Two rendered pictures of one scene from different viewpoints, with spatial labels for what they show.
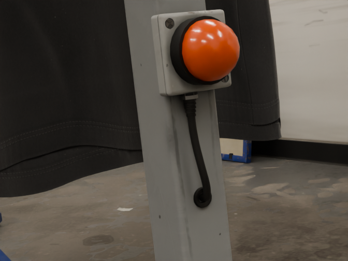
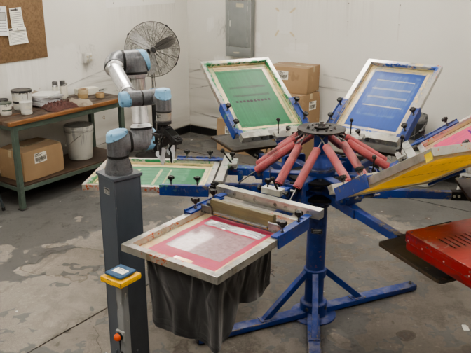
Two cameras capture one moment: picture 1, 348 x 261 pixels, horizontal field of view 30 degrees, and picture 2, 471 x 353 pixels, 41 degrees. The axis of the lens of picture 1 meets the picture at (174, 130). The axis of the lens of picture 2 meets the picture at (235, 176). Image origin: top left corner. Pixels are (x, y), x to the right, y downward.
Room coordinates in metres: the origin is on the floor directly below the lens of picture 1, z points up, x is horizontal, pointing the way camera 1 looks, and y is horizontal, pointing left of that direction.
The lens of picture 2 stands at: (-0.02, -2.54, 2.27)
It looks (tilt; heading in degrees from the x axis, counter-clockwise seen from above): 19 degrees down; 68
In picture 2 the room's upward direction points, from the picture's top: straight up
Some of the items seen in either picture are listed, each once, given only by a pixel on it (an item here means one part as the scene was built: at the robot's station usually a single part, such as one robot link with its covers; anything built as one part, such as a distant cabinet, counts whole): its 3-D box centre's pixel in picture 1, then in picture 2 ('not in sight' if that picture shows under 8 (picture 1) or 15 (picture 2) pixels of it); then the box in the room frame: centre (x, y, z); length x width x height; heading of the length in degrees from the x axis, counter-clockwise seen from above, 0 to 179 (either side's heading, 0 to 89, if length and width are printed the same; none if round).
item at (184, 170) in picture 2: not in sight; (177, 162); (1.06, 1.19, 1.05); 1.08 x 0.61 x 0.23; 153
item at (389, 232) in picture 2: not in sight; (383, 227); (1.89, 0.10, 0.91); 1.34 x 0.40 x 0.08; 93
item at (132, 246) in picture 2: not in sight; (218, 234); (0.97, 0.20, 0.97); 0.79 x 0.58 x 0.04; 33
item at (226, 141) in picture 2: not in sight; (270, 160); (1.83, 1.44, 0.91); 1.34 x 0.40 x 0.08; 93
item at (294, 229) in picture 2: not in sight; (290, 231); (1.33, 0.10, 0.98); 0.30 x 0.05 x 0.07; 33
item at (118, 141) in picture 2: not in sight; (118, 141); (0.59, 0.70, 1.37); 0.13 x 0.12 x 0.14; 3
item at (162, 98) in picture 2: not in sight; (162, 100); (0.74, 0.30, 1.66); 0.09 x 0.08 x 0.11; 93
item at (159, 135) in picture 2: not in sight; (163, 132); (0.73, 0.30, 1.50); 0.09 x 0.08 x 0.12; 110
